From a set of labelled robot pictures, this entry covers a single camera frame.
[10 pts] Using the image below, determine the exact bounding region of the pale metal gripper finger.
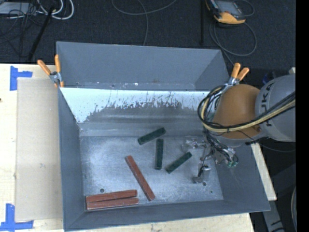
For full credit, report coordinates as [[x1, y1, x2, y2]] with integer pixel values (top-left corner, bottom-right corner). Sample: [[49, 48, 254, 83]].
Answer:
[[181, 136, 211, 154], [192, 163, 211, 184]]

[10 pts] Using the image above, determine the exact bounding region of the red-brown flat block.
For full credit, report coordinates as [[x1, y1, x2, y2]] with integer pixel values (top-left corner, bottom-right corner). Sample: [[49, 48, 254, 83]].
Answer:
[[124, 155, 156, 202], [85, 189, 138, 203], [86, 197, 140, 211]]

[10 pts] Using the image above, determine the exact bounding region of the grey metal bin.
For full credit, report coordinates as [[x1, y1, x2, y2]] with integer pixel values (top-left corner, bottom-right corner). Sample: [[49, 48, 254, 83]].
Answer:
[[56, 41, 271, 232]]

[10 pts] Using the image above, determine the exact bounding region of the dark green flat block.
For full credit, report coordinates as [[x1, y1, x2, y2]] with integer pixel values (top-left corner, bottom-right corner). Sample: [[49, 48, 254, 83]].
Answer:
[[137, 127, 167, 146], [165, 151, 193, 174], [154, 138, 165, 171]]

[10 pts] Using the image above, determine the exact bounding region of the pale wood flat board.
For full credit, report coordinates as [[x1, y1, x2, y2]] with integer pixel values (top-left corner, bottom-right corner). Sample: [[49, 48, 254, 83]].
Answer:
[[14, 77, 64, 223]]

